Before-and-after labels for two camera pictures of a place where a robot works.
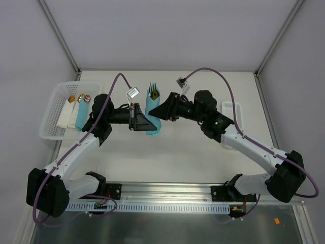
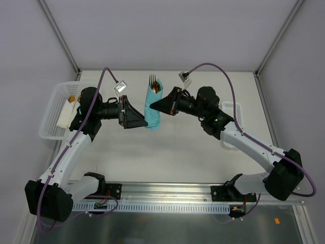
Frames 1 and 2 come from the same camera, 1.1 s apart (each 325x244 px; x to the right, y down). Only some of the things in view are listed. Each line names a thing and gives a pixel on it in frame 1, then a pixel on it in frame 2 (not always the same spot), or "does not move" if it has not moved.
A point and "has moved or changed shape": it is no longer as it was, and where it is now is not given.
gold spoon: (154, 94) -> (156, 87)
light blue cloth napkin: (151, 104) has moved or changed shape
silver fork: (151, 88) -> (151, 82)
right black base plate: (230, 192) does not move
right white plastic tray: (227, 110) does not move
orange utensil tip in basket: (71, 98) does not move
